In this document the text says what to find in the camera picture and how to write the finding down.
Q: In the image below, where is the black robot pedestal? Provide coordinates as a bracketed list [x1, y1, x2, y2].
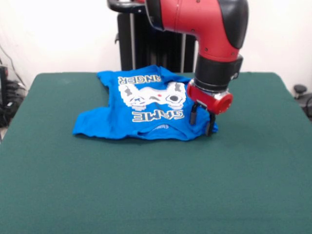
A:
[107, 0, 211, 73]

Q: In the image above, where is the black electronics box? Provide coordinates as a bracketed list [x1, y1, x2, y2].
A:
[0, 65, 10, 108]

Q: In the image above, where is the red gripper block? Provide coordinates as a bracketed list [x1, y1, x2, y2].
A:
[186, 78, 234, 137]

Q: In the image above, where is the black cable bundle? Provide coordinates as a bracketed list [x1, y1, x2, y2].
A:
[0, 43, 29, 129]

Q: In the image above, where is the blue printed t-shirt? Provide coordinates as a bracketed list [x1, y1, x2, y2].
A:
[72, 64, 219, 141]

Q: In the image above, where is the dark green table cloth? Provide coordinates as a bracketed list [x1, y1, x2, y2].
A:
[0, 72, 312, 234]

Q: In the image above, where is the black chair part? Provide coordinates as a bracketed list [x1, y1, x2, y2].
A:
[293, 84, 312, 122]

